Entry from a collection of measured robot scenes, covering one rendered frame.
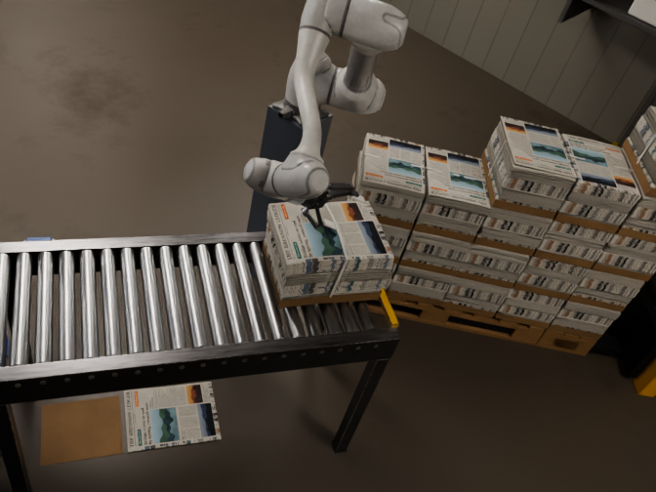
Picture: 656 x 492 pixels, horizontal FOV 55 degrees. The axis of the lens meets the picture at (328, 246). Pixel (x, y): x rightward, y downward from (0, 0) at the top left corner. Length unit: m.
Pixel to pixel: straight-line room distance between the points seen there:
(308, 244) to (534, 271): 1.43
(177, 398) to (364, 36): 1.69
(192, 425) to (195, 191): 1.50
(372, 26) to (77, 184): 2.24
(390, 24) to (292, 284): 0.87
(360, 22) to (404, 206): 1.06
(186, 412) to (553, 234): 1.80
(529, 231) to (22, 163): 2.74
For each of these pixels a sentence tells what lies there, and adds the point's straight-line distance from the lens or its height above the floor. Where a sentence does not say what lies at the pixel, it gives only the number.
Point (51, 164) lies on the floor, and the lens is 3.95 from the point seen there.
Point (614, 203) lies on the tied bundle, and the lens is 2.99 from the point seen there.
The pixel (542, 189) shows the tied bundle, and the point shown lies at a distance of 2.86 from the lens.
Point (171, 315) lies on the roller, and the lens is 2.12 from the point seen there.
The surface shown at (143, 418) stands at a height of 0.01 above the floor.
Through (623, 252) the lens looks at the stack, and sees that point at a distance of 3.20.
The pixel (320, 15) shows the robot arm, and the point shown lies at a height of 1.63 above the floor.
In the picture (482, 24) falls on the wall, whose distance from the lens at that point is 5.95.
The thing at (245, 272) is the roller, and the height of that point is 0.80.
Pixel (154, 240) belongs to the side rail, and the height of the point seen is 0.80.
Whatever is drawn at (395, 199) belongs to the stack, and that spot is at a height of 0.76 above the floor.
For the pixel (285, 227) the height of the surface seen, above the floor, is 1.03.
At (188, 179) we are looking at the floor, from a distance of 3.87.
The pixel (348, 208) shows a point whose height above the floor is 1.03.
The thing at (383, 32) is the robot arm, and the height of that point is 1.63.
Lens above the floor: 2.45
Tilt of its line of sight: 43 degrees down
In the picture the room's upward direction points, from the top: 17 degrees clockwise
